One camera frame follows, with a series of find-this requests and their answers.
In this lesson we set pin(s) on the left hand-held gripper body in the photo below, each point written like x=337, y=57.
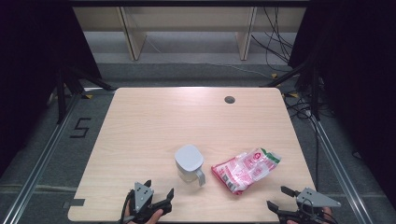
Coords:
x=143, y=196

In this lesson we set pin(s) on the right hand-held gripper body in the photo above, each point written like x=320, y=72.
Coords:
x=311, y=196

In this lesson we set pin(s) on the clear jar with grey lid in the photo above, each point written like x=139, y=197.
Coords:
x=188, y=158

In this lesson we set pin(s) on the pink and white plastic bag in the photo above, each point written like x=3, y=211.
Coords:
x=246, y=169

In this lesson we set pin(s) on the person's left hand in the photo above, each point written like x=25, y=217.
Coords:
x=155, y=217

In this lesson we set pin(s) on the person's right hand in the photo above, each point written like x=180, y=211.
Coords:
x=329, y=216

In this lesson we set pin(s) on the yellow tape piece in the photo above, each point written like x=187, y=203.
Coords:
x=293, y=95
x=274, y=75
x=89, y=96

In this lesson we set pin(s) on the black metal stand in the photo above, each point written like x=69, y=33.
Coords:
x=315, y=93
x=61, y=99

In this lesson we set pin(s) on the dark curtain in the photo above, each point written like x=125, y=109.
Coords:
x=31, y=62
x=358, y=77

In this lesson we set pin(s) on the beige wooden shelf unit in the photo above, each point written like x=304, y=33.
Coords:
x=186, y=18

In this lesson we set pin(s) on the aluminium floor rail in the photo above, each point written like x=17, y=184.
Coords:
x=339, y=174
x=37, y=168

